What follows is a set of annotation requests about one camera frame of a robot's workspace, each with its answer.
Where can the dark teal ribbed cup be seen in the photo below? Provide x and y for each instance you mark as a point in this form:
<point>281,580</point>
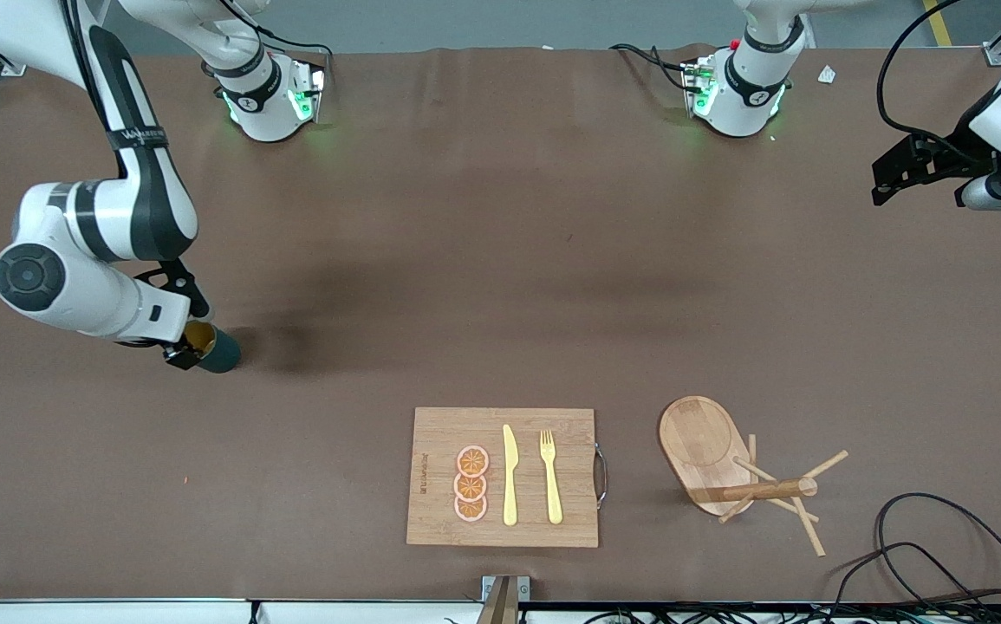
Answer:
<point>223,355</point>

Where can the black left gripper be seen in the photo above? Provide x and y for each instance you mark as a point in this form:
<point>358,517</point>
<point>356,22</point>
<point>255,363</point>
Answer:
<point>956,158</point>

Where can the small white paper scrap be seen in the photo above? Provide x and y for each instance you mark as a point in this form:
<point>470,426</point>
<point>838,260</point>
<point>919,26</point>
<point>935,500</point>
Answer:
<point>827,74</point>

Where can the metal table edge bracket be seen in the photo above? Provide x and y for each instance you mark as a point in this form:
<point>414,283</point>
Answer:
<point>504,598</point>

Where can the yellow plastic fork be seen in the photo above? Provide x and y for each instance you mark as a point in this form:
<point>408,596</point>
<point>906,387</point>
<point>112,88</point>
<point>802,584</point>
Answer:
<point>553,494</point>

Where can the yellow plastic knife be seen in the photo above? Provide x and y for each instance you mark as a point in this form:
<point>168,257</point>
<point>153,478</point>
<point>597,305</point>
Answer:
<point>510,485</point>

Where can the brown table cover sheet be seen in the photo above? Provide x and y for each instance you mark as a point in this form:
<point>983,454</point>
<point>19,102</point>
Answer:
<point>725,303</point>

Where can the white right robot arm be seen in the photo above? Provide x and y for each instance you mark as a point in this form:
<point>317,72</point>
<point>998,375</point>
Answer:
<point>75,295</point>

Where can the wooden mug tree stand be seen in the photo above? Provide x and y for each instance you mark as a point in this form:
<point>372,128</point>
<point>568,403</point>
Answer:
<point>699,442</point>

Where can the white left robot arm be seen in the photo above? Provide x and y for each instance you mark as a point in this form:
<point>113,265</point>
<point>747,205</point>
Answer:
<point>747,95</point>

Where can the orange slice toy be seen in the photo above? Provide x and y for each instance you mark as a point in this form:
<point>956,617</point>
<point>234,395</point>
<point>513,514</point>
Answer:
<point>472,461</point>
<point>470,487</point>
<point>470,510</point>

